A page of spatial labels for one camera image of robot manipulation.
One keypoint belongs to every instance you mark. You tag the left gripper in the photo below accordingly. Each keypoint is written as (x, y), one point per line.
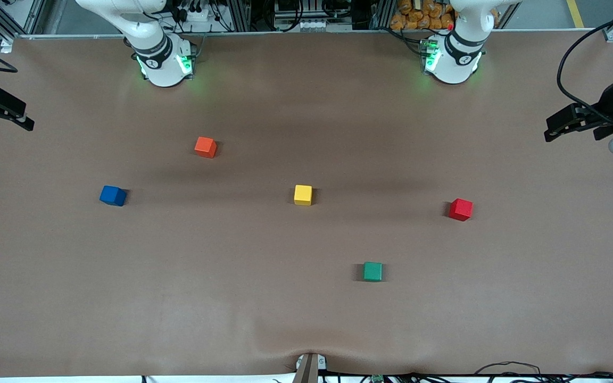
(607, 105)

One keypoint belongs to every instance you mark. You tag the blue wooden block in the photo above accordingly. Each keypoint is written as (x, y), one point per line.
(112, 196)

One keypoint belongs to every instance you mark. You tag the red wooden block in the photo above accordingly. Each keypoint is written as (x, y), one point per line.
(461, 210)

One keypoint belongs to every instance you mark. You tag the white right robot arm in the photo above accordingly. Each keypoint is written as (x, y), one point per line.
(160, 66)

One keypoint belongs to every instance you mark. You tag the orange snack packets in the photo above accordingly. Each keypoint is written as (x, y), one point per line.
(423, 16)

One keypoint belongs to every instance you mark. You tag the orange wooden block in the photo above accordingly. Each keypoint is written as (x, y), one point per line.
(205, 147)

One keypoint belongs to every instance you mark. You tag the white power strip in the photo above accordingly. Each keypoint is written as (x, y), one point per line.
(195, 15)

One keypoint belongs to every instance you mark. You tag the green wooden block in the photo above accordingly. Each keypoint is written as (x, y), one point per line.
(372, 272)

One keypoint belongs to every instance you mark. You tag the white terminal block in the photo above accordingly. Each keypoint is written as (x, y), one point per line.
(314, 25)

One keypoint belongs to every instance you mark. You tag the yellow wooden block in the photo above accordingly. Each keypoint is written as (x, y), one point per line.
(303, 194)

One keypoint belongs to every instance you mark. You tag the small green circuit board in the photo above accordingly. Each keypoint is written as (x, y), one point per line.
(377, 379)

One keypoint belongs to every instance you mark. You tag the aluminium frame post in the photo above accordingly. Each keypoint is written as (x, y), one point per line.
(382, 13)
(238, 15)

